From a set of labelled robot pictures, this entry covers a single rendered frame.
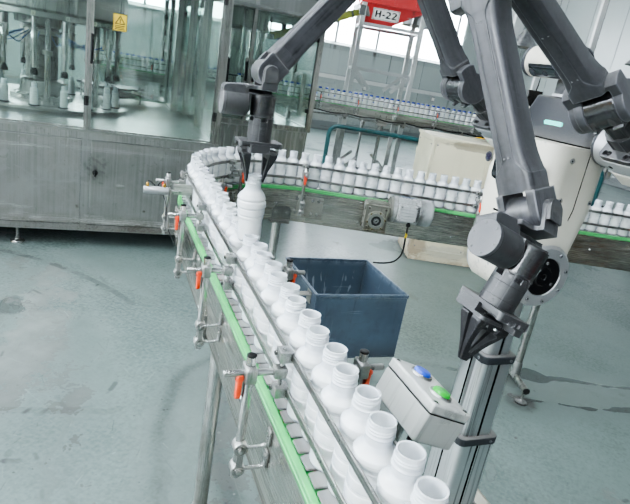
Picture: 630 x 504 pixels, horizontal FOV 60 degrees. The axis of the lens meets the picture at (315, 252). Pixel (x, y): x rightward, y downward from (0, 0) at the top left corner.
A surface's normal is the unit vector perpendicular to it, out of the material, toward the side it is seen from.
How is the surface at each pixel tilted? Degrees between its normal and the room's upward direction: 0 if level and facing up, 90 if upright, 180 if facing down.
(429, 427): 90
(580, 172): 90
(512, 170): 96
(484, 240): 70
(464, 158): 90
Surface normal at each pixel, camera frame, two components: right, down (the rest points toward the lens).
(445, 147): 0.04, 0.32
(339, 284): 0.33, 0.35
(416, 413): -0.82, -0.36
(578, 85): -0.41, 0.82
